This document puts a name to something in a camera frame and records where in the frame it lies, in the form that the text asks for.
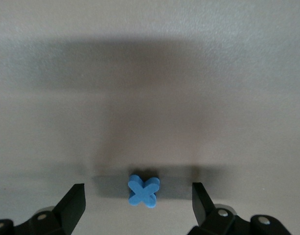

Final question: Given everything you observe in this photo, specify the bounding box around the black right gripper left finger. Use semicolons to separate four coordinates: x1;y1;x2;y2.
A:
0;183;87;235

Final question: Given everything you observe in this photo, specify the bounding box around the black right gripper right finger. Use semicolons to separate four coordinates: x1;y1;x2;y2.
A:
187;182;295;235

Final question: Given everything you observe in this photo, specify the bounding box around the brown table mat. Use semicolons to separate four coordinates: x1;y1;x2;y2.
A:
0;0;300;235

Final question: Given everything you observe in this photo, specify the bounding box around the blue foam letter x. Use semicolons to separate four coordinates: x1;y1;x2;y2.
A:
127;174;161;209

